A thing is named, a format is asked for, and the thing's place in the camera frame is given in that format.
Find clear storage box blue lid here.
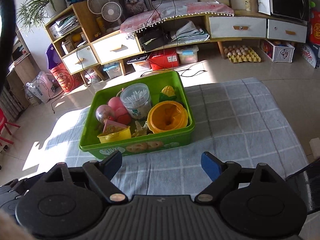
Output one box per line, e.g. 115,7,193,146
176,46,199,64

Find framed cat picture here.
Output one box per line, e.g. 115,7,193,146
116,0,152,19

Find potted green plant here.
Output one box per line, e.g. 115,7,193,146
16,0,73,31

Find beige starfish toy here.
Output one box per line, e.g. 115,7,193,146
131,120,151,138

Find stack of papers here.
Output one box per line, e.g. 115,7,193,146
49,15,79,37

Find black blurred strap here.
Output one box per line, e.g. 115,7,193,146
0,0,17,96

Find clear cotton swab jar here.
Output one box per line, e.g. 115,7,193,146
120,83,153,126

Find red patterned bag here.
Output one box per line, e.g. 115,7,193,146
49,62,82,93

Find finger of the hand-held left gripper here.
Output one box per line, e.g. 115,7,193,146
0,177,29,198

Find grey checked blanket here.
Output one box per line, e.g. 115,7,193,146
45,77,309,197

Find white round mesh fan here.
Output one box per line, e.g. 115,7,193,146
87,0,110,14

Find black power cable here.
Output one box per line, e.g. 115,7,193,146
140,0,208,78
51,46,93,114

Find red gift box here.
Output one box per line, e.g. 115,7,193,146
308,12,320,46

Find pink capsule toy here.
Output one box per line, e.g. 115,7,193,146
96,105,116,124

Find yellow toy pot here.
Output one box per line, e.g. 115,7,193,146
97,126,132,144

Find red chair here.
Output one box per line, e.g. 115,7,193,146
0,107,21,153

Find small clear storage box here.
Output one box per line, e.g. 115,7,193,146
103,64,123,79

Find black device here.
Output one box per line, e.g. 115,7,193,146
138,27,172,53

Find folded pale cloth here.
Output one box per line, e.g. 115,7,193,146
171,20,210,42

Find purple plastic bin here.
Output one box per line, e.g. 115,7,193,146
46,44,62,69

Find wooden shelf unit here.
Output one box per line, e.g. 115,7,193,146
44,1,106,86

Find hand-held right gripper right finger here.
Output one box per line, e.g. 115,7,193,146
194,151,285,204

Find green plastic box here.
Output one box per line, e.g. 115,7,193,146
79,70,196,159

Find black microwave oven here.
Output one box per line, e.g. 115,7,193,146
269,0,310,26

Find pink fringed cloth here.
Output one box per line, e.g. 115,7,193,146
119,0,235,34

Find wooden TV cabinet white drawers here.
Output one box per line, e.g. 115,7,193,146
91,9,309,77

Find pink toy wedge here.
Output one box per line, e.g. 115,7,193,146
103,119,127,134

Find white red carton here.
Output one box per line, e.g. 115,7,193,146
301,42,320,69

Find white desk fan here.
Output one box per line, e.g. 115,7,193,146
101,1,124,32

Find wooden side shelf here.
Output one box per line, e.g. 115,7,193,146
6,30,33,106

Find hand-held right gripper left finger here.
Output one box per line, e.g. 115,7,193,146
44,151,127,204

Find pink rubber toy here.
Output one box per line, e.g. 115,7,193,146
108,96,132,126

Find black keyboard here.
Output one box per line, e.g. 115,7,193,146
127,55,147,64

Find yellow egg tray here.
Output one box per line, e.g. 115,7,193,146
223,44,262,64

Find toy corn cob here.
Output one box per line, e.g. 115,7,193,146
159,85,177,103

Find white plastic bag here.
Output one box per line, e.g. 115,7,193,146
26,71,59,103

